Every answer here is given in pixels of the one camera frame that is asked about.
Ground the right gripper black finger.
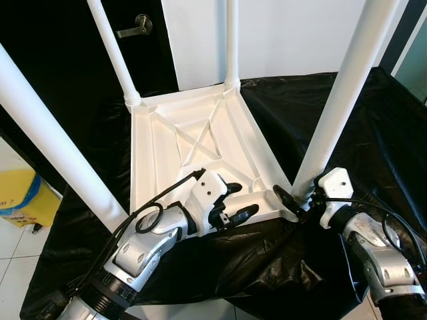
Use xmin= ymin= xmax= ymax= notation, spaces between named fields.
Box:
xmin=272 ymin=184 xmax=305 ymax=215

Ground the white plastic table top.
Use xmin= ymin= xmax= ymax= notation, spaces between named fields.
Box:
xmin=129 ymin=83 xmax=294 ymax=231

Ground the white plastic table leg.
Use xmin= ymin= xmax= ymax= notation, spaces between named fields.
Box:
xmin=0 ymin=43 xmax=127 ymax=233
xmin=224 ymin=0 xmax=242 ymax=91
xmin=87 ymin=0 xmax=142 ymax=107
xmin=292 ymin=0 xmax=401 ymax=201

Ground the black plastic table cover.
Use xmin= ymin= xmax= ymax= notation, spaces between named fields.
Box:
xmin=20 ymin=67 xmax=427 ymax=320

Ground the yellow box with blue band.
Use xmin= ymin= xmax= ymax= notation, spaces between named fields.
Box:
xmin=0 ymin=169 xmax=62 ymax=231

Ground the black door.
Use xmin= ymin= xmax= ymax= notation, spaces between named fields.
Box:
xmin=0 ymin=0 xmax=179 ymax=194

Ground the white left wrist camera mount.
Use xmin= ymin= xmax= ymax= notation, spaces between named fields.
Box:
xmin=187 ymin=169 xmax=229 ymax=233

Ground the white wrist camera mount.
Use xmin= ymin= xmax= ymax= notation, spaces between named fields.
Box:
xmin=317 ymin=167 xmax=354 ymax=229
xmin=187 ymin=169 xmax=229 ymax=233

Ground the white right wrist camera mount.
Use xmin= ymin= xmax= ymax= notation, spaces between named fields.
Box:
xmin=317 ymin=167 xmax=354 ymax=229

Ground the metal door handle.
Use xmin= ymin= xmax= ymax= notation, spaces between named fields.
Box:
xmin=115 ymin=15 xmax=153 ymax=39

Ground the dark grey wall post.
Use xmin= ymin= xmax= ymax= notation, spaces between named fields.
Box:
xmin=380 ymin=0 xmax=427 ymax=74

